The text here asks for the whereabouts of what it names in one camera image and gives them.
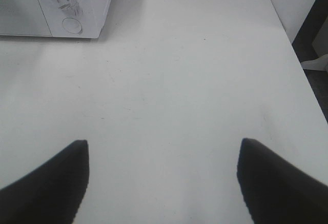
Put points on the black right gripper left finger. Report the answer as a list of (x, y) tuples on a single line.
[(53, 192)]

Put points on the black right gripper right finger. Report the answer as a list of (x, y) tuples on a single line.
[(275, 191)]

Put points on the round white door button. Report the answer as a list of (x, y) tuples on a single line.
[(72, 25)]

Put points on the white microwave door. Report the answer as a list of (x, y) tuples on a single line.
[(23, 17)]

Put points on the white microwave oven body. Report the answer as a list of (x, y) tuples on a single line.
[(90, 13)]

